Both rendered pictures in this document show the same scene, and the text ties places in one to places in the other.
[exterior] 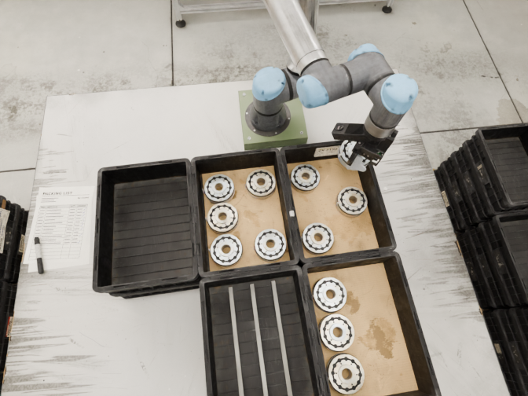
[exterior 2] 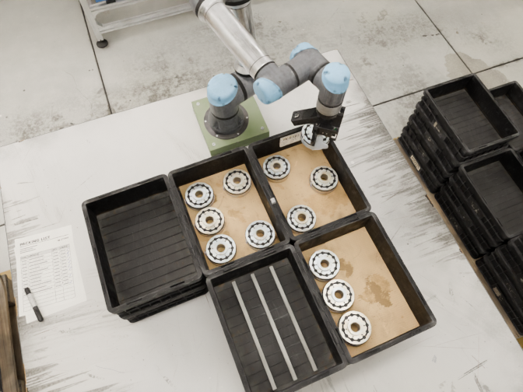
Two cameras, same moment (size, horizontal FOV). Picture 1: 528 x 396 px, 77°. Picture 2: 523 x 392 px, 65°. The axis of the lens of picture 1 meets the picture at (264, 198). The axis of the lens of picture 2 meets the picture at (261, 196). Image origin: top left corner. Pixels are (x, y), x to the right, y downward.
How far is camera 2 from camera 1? 0.36 m
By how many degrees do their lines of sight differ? 6
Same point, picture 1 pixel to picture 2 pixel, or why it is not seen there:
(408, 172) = (369, 143)
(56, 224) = (42, 271)
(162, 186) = (143, 207)
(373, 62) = (310, 57)
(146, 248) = (144, 267)
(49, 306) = (58, 350)
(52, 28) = not seen: outside the picture
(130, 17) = (44, 47)
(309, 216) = (289, 201)
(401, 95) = (337, 78)
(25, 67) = not seen: outside the picture
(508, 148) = (458, 101)
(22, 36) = not seen: outside the picture
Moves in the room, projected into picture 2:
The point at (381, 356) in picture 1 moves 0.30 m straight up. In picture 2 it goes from (381, 306) to (413, 285)
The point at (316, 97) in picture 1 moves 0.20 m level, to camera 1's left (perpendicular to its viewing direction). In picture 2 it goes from (272, 93) to (198, 105)
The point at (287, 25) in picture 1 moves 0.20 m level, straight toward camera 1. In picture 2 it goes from (233, 40) to (243, 97)
